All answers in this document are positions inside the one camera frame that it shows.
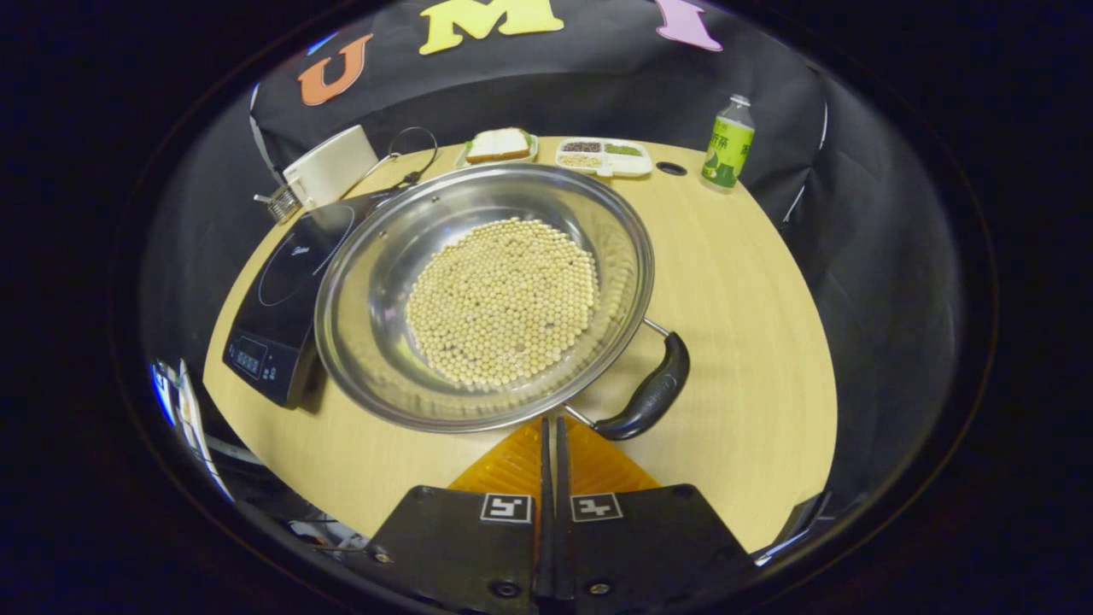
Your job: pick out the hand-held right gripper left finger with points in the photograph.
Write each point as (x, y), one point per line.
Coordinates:
(461, 538)

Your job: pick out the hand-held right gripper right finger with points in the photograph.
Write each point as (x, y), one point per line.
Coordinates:
(649, 538)

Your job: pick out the stainless steel pot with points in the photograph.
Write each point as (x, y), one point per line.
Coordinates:
(376, 282)

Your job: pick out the black induction cooktop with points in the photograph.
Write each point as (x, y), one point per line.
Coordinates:
(273, 333)

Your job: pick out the pile of soybeans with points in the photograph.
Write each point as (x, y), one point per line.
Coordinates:
(504, 299)

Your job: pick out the black table grommet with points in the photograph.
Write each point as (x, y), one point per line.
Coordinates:
(671, 168)

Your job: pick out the pale green sandwich plate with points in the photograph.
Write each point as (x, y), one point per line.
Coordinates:
(461, 162)

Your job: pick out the white divided grain tray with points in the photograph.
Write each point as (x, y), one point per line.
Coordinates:
(632, 162)

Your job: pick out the white toaster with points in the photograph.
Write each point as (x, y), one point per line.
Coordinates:
(329, 166)

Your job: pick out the green label drink bottle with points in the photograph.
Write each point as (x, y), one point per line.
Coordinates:
(726, 149)

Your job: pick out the sandwich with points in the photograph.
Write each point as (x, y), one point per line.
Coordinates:
(498, 143)

